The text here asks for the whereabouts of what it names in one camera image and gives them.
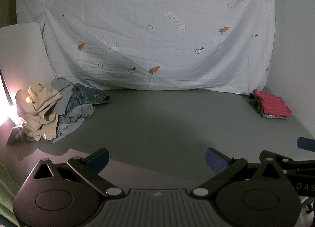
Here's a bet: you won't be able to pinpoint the folded red cloth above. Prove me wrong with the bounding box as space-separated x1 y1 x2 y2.
253 89 293 117

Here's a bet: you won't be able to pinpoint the white board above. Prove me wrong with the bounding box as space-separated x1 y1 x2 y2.
0 22 54 129

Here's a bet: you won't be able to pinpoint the beige shirt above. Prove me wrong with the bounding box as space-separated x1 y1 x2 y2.
15 81 62 142

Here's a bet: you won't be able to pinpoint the blue denim jeans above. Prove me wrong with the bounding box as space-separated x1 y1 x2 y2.
50 78 95 143

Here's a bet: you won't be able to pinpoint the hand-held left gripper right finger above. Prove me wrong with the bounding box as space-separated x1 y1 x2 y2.
193 147 289 198

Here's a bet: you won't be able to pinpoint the folded dark patterned cloth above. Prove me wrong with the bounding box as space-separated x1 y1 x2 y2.
247 92 266 117

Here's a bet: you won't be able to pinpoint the folded grey striped cloth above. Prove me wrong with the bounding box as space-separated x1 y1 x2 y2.
261 113 292 120

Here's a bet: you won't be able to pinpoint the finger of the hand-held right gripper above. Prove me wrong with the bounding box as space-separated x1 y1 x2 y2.
259 150 315 172
297 137 315 153

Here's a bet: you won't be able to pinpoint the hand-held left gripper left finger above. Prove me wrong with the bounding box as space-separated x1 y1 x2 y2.
32 147 125 197

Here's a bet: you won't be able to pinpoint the white carrot print sheet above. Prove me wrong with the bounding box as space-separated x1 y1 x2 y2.
16 0 277 95

